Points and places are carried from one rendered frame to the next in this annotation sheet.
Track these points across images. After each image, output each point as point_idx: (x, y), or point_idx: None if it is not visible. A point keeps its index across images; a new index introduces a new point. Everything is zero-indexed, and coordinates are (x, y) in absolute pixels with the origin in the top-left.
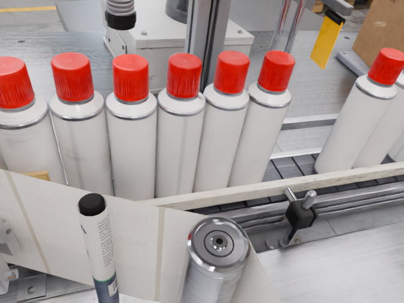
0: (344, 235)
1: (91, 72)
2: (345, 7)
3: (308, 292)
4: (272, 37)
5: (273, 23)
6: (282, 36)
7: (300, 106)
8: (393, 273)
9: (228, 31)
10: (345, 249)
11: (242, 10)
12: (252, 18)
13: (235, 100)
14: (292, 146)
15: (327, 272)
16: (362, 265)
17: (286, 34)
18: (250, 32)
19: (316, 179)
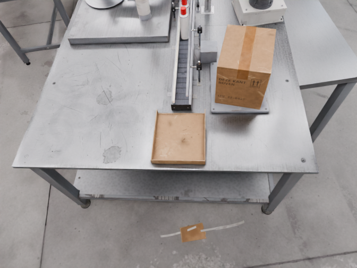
0: (169, 17)
1: None
2: None
3: (161, 9)
4: (281, 46)
5: (302, 52)
6: (283, 50)
7: (221, 36)
8: (159, 21)
9: (246, 7)
10: (166, 16)
11: (319, 44)
12: (306, 45)
13: None
14: (202, 28)
15: (163, 13)
16: (162, 17)
17: (286, 53)
18: (286, 40)
19: (179, 11)
